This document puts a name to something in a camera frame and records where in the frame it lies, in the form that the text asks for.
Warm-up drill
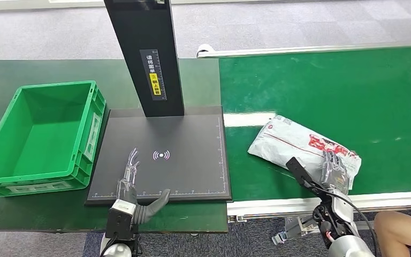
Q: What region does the aluminium conveyor frame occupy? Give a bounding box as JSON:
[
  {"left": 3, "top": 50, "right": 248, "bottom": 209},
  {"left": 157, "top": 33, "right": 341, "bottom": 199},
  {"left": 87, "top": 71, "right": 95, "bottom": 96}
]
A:
[{"left": 196, "top": 42, "right": 411, "bottom": 246}]

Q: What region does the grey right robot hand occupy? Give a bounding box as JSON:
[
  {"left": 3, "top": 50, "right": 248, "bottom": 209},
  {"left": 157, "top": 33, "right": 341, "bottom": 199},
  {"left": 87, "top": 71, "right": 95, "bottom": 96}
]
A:
[{"left": 318, "top": 150, "right": 351, "bottom": 195}]

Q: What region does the green plastic crate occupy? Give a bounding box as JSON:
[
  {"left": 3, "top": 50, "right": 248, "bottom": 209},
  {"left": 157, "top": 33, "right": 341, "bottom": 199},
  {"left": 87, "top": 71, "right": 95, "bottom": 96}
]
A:
[{"left": 0, "top": 80, "right": 107, "bottom": 198}]

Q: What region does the ruler label with yellow sticker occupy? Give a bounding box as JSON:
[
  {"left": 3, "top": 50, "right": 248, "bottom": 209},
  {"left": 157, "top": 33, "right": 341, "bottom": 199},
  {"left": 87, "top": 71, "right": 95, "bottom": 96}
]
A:
[{"left": 140, "top": 49, "right": 168, "bottom": 102}]

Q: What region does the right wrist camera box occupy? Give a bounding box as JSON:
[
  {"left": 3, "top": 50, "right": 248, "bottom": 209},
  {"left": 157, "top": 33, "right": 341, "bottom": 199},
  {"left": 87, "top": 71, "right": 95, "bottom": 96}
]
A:
[{"left": 285, "top": 156, "right": 319, "bottom": 194}]

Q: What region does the person's leg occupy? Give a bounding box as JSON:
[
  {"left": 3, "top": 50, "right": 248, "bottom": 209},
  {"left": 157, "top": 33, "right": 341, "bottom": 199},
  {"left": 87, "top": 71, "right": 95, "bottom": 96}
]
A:
[{"left": 373, "top": 211, "right": 411, "bottom": 257}]

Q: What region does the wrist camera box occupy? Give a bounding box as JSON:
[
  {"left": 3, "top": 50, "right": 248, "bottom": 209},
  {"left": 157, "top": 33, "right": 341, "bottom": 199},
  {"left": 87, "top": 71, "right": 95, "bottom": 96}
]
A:
[
  {"left": 110, "top": 199, "right": 136, "bottom": 216},
  {"left": 285, "top": 156, "right": 319, "bottom": 194}
]

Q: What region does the green conveyor belt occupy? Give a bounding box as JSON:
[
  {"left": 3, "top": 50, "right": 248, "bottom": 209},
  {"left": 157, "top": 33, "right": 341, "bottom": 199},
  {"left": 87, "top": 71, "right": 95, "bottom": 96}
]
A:
[{"left": 219, "top": 45, "right": 411, "bottom": 202}]

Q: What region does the black inbound scanner machine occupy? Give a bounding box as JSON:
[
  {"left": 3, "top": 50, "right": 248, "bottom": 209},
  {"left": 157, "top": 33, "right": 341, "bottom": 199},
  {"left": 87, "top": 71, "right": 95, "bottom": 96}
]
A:
[{"left": 85, "top": 0, "right": 233, "bottom": 207}]

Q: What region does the white plastic mailer package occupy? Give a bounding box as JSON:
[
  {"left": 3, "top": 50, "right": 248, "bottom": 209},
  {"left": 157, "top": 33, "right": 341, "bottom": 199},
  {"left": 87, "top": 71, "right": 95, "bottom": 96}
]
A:
[{"left": 247, "top": 114, "right": 362, "bottom": 191}]

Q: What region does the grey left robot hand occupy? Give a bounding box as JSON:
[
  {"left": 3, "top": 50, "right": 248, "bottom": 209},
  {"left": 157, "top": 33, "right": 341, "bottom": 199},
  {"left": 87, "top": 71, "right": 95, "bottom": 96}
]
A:
[{"left": 117, "top": 147, "right": 171, "bottom": 225}]

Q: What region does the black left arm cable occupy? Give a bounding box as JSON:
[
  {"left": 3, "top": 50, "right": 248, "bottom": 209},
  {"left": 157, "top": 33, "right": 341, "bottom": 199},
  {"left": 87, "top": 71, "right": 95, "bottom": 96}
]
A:
[{"left": 101, "top": 236, "right": 119, "bottom": 257}]

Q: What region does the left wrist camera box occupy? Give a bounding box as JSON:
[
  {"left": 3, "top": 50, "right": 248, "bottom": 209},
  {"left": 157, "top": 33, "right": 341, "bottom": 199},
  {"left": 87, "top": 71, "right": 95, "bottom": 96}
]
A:
[{"left": 110, "top": 199, "right": 136, "bottom": 216}]

